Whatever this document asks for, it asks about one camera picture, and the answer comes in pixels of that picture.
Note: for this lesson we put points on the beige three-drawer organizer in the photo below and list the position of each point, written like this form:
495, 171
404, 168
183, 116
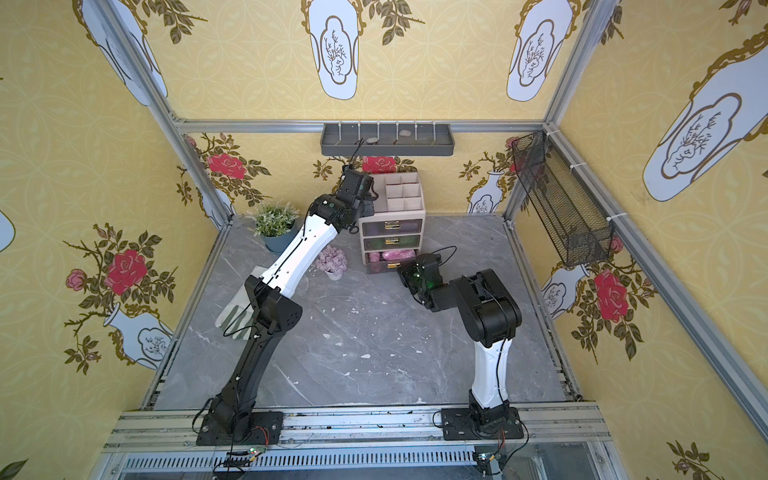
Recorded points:
400, 197

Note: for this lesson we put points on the aluminum front rail frame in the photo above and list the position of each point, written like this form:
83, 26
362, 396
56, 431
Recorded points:
563, 440

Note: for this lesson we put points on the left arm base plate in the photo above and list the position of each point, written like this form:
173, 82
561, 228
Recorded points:
252, 428

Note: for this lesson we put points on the gray wall shelf tray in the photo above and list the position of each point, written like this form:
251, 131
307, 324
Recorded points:
387, 138

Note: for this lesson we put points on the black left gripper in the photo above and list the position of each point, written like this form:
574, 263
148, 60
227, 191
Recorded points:
355, 182

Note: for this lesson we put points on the black wire mesh basket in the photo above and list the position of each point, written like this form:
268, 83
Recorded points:
575, 223

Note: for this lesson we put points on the white green work glove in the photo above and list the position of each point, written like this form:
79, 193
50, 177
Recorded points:
237, 318

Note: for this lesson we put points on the green plant in blue pot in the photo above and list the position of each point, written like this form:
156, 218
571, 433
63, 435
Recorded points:
275, 224

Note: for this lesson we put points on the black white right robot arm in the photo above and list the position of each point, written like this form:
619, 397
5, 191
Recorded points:
490, 317

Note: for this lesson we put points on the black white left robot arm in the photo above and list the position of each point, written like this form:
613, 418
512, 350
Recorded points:
270, 310

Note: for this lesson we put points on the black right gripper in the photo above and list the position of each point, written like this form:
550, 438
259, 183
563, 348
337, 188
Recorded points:
413, 279

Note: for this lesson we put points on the purple flowers in white pot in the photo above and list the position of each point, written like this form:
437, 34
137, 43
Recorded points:
332, 260

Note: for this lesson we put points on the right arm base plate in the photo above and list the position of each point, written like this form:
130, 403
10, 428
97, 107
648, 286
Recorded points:
462, 425

